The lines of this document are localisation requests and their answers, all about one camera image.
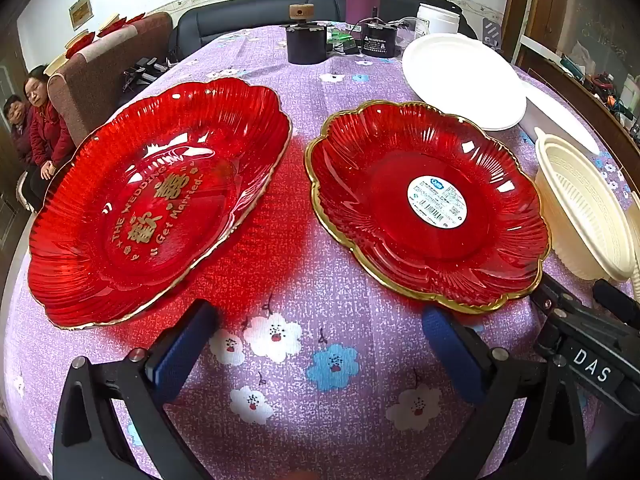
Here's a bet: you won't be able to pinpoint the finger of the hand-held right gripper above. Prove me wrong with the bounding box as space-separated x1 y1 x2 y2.
529 271 583 317
592 279 640 331

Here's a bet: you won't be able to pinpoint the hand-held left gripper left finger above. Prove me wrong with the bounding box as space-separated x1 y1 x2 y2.
52 299 219 480

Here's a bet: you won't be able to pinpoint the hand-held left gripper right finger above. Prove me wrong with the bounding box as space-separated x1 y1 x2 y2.
421 306 588 480

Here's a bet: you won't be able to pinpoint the red plate gold lettering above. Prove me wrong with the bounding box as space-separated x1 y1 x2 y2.
27 77 293 331

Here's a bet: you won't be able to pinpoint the white paper plate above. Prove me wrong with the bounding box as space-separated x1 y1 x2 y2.
472 102 529 133
401 34 526 128

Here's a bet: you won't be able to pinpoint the stack of red plates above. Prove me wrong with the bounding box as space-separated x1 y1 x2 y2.
64 14 147 59

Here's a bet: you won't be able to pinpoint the purple floral tablecloth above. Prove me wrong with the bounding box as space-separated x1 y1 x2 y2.
0 22 640 480

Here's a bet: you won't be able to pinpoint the wooden cabinet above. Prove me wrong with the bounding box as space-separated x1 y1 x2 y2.
514 0 640 163

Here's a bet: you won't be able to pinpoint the grey plastic holder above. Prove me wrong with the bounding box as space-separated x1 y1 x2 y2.
482 17 503 49

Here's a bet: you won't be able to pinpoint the brown fabric armchair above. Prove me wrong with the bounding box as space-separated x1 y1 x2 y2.
47 12 174 147

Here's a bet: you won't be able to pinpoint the remote controls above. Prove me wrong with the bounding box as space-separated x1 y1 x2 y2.
122 56 167 92

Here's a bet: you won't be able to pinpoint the white plastic jar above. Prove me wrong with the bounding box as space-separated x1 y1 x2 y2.
416 3 460 37

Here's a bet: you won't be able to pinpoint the black round labelled device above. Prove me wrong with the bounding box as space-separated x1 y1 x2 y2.
360 20 399 57

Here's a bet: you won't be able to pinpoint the green packet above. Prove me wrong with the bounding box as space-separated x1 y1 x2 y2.
327 30 359 54

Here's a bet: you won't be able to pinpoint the black cylinder container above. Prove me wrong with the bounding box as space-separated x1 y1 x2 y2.
286 22 329 65

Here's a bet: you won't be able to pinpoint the black leather sofa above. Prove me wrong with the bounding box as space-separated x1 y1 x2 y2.
169 0 362 63

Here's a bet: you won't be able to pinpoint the small gold wall plaque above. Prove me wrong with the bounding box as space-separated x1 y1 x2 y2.
68 0 94 31

